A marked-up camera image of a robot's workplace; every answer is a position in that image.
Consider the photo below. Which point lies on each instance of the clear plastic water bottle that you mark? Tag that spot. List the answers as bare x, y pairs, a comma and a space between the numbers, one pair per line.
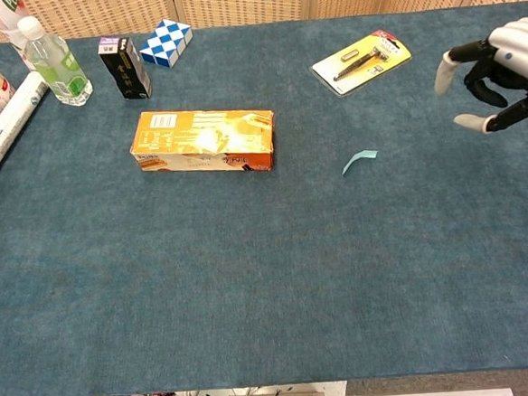
60, 67

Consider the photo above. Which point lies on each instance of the white metal base plate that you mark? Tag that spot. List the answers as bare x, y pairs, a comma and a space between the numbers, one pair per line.
304, 391

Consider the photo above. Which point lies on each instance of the blue felt table cloth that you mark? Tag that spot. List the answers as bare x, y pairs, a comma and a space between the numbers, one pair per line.
269, 274

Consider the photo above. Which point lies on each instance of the blue white snake puzzle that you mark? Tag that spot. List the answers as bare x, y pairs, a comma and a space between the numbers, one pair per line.
167, 41

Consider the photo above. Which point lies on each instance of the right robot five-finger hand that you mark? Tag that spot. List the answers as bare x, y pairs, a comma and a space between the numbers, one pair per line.
511, 44

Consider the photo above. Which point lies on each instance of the black purple small carton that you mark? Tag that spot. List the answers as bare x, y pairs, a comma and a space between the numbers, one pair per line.
126, 71

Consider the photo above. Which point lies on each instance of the orange cardboard box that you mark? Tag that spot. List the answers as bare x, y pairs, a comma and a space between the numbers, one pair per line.
174, 141

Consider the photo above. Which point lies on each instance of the white rolled paper tube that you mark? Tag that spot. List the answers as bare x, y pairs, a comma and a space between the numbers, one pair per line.
5, 130

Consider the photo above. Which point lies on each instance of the white bottle red green print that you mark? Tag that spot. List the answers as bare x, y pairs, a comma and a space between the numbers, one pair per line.
4, 17

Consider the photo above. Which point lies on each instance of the woven rattan folding screen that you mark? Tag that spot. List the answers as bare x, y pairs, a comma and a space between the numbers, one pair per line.
241, 0

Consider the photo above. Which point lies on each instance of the yellow razor blister pack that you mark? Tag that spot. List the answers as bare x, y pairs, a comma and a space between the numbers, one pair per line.
359, 64

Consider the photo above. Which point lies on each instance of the light blue paper scrap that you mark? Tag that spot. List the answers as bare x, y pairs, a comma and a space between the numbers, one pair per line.
356, 159

